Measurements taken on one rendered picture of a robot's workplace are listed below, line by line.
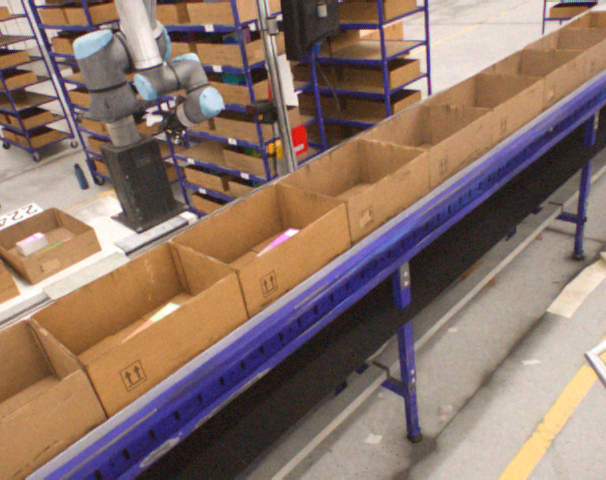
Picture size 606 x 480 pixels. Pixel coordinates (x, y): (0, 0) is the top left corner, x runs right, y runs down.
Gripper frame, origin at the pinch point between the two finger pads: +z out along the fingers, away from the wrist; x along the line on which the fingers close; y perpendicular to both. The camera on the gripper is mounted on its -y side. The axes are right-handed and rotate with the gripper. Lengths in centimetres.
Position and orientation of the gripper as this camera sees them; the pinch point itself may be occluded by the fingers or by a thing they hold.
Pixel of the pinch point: (159, 127)
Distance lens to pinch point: 231.6
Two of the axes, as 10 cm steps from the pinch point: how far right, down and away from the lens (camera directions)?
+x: 6.8, 4.0, 6.1
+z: -7.0, 1.4, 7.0
